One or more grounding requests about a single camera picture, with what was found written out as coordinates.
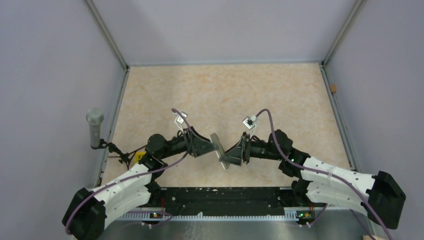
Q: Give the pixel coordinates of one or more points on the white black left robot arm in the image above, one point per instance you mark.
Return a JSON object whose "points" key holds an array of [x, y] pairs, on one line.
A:
{"points": [[92, 210]]}

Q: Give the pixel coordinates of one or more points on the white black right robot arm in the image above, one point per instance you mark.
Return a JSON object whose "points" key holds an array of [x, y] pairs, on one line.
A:
{"points": [[377, 196]]}

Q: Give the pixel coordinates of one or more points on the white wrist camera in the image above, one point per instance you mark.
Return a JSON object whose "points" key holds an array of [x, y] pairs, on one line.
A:
{"points": [[179, 120], [250, 123]]}

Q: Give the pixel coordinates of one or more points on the small tan block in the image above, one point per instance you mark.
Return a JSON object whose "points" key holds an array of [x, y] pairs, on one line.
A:
{"points": [[332, 88]]}

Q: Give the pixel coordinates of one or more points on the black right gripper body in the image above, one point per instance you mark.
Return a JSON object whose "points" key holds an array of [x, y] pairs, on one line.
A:
{"points": [[248, 155]]}

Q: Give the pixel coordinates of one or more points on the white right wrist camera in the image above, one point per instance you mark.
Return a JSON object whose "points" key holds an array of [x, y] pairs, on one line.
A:
{"points": [[250, 123]]}

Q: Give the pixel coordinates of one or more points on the yellow clamp tool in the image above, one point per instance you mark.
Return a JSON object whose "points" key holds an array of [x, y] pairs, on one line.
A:
{"points": [[139, 155]]}

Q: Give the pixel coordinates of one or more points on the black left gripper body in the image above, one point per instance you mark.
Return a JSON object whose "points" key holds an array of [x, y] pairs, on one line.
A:
{"points": [[187, 139]]}

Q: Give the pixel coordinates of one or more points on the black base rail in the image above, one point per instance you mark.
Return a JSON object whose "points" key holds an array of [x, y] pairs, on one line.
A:
{"points": [[225, 201]]}

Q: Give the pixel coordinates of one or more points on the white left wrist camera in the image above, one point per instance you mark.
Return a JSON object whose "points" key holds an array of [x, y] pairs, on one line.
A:
{"points": [[179, 120]]}

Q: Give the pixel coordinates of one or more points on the grey microphone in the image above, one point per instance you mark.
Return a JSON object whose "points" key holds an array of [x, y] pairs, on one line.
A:
{"points": [[95, 117]]}

